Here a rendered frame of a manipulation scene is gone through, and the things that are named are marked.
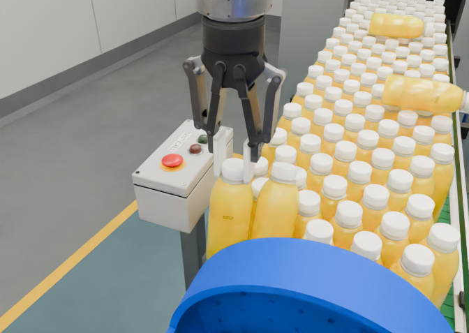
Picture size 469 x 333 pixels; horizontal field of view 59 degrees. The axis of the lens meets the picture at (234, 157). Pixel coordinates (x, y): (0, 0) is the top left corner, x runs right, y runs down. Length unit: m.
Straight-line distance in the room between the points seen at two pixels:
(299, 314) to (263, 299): 0.04
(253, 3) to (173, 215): 0.38
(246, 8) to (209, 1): 0.04
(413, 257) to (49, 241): 1.91
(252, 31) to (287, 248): 0.24
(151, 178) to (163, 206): 0.06
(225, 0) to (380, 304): 0.32
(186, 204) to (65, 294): 1.40
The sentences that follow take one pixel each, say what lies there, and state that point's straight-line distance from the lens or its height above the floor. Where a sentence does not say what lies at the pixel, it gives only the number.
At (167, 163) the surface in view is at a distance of 0.70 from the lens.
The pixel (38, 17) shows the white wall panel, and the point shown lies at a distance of 3.58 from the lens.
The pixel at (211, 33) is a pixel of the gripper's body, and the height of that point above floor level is 1.36.
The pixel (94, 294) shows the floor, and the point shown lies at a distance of 1.99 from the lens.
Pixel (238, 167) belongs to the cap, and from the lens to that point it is 0.60.
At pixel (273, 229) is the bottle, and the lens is 0.64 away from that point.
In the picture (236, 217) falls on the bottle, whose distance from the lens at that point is 0.62.
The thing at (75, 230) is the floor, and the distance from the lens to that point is 2.31.
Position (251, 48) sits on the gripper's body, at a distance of 0.49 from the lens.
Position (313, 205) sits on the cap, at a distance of 0.67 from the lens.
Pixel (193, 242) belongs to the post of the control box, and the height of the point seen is 0.89.
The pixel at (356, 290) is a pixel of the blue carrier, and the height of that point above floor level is 1.23.
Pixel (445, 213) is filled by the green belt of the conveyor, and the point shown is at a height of 0.90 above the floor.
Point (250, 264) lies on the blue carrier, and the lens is 0.38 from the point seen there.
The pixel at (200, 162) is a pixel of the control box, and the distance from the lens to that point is 0.71.
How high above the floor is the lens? 1.51
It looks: 34 degrees down
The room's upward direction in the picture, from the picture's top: straight up
